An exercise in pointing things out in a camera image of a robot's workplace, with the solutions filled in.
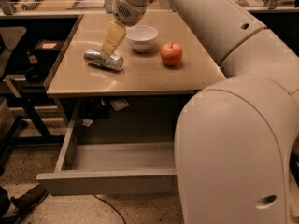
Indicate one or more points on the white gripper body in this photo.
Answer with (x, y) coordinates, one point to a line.
(129, 12)

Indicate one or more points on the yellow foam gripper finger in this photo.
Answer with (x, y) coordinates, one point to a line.
(116, 32)

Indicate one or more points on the silver redbull can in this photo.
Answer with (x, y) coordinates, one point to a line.
(94, 57)

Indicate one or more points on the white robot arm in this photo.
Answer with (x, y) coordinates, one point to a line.
(233, 139)

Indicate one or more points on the open grey top drawer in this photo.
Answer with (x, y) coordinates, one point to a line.
(130, 152)

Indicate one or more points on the white ceramic bowl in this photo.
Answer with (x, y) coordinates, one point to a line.
(141, 38)

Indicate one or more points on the red apple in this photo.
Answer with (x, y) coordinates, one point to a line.
(171, 53)

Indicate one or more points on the grey cabinet desk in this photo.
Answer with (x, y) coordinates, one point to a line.
(143, 73)

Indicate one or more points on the white paper tag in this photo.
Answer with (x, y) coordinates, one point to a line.
(118, 104)

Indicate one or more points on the black side stand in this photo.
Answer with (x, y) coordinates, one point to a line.
(25, 75)

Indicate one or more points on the brown shoe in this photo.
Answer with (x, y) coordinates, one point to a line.
(30, 199)

